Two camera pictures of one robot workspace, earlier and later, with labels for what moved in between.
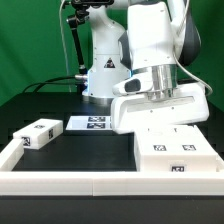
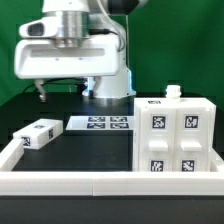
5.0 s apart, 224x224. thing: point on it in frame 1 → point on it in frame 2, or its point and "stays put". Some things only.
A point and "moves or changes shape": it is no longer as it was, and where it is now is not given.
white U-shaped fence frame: [104, 183] stays put
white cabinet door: [156, 141] moves or changes shape
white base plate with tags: [89, 123] stays put
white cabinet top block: [38, 134] stays put
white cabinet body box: [175, 148] moves or changes shape
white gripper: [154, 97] → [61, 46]
